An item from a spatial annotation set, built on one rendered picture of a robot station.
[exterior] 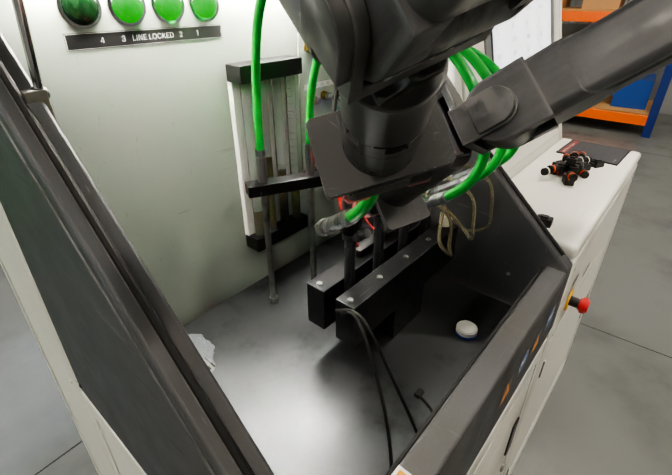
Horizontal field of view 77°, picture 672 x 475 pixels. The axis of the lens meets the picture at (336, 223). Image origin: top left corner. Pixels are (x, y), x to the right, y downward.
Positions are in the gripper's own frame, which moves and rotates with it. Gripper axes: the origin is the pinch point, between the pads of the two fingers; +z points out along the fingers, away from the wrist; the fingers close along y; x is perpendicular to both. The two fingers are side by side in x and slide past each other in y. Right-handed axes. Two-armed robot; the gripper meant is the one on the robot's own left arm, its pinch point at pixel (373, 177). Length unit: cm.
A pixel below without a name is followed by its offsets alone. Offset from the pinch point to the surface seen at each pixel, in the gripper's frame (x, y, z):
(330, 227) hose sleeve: 1.9, 5.3, 8.7
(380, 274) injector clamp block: 7.3, -0.6, 32.0
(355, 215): 2.6, 2.6, 2.4
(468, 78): -11.1, -15.9, 8.3
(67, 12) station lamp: -31.9, 28.8, 4.6
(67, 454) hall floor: 32, 113, 115
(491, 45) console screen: -33, -39, 43
